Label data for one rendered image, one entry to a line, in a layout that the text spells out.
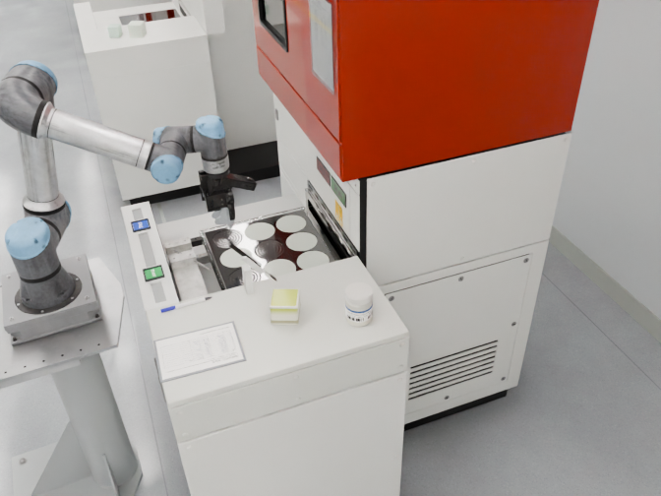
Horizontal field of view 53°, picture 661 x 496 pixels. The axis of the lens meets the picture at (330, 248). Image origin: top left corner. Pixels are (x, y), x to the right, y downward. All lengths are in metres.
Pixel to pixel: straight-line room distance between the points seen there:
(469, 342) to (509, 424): 0.47
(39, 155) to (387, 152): 0.94
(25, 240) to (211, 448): 0.76
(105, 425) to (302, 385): 0.95
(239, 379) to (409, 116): 0.80
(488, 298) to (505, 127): 0.66
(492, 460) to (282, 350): 1.24
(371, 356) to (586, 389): 1.47
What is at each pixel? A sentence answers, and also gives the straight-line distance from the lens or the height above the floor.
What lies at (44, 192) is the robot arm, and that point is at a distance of 2.04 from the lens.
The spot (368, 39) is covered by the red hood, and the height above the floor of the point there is 1.60.
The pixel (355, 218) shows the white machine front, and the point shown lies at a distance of 1.90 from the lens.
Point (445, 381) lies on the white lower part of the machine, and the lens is 2.55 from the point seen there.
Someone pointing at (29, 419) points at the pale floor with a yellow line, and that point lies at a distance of 3.06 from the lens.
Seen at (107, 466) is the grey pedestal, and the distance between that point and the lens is 2.56.
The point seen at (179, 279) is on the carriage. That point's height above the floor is 0.88.
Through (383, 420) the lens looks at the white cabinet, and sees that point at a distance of 1.94.
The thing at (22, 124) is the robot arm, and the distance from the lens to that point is 1.78.
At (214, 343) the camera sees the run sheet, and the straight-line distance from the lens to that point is 1.71.
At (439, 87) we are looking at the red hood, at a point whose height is 1.45.
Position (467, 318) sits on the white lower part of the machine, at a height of 0.56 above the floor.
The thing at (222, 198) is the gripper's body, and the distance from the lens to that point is 1.94.
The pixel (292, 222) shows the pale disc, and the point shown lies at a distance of 2.21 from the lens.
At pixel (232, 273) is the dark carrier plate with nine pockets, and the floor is 0.90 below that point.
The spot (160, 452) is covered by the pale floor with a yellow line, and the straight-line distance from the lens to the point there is 2.76.
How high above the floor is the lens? 2.16
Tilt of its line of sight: 37 degrees down
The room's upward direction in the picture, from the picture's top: 2 degrees counter-clockwise
